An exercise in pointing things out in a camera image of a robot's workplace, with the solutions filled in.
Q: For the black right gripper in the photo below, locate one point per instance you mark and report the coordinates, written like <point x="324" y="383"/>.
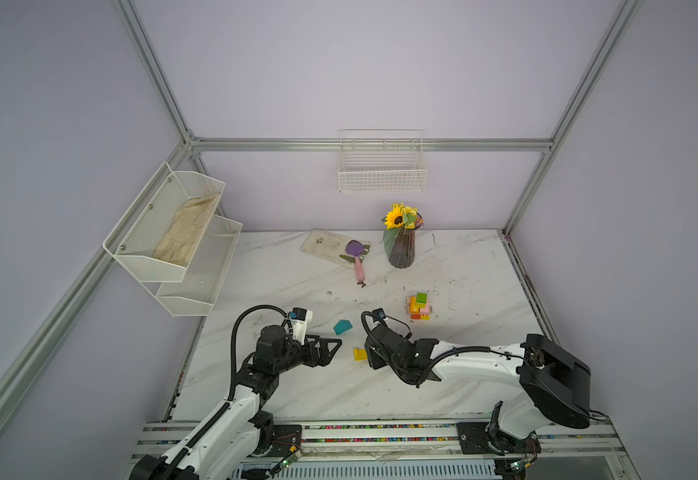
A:
<point x="372" y="360"/>

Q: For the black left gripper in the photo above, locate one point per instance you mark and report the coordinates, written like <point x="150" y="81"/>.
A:
<point x="323" y="357"/>

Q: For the teal wedge block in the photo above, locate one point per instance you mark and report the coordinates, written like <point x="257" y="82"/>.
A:
<point x="342" y="326"/>

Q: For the yellow arch block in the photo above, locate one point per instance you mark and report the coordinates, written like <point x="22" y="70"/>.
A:
<point x="360" y="354"/>

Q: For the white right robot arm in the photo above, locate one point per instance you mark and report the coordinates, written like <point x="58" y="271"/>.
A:
<point x="552" y="386"/>

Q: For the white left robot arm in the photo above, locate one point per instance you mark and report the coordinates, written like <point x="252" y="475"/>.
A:
<point x="239" y="427"/>

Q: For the purple glass vase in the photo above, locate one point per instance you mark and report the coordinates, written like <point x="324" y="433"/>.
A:
<point x="399" y="246"/>

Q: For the white mesh lower shelf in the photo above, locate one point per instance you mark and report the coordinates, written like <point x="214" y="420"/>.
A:
<point x="198" y="293"/>

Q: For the white mesh shelf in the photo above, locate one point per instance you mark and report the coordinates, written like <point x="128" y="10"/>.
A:
<point x="198" y="293"/>
<point x="132" y="242"/>

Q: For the yellow sunflower bouquet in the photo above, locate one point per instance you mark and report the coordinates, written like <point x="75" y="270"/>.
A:
<point x="401" y="215"/>

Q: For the white mesh upper shelf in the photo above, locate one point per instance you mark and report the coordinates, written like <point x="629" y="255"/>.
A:
<point x="132" y="242"/>

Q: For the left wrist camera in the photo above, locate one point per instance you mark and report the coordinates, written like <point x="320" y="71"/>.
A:
<point x="300" y="318"/>

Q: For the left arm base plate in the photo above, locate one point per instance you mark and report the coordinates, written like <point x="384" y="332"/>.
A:
<point x="279" y="440"/>

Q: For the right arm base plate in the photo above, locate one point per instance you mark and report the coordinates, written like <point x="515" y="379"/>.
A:
<point x="485" y="438"/>

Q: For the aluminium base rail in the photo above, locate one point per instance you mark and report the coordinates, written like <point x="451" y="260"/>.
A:
<point x="429" y="449"/>

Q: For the white wire wall basket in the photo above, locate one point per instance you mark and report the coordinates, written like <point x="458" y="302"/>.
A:
<point x="381" y="161"/>

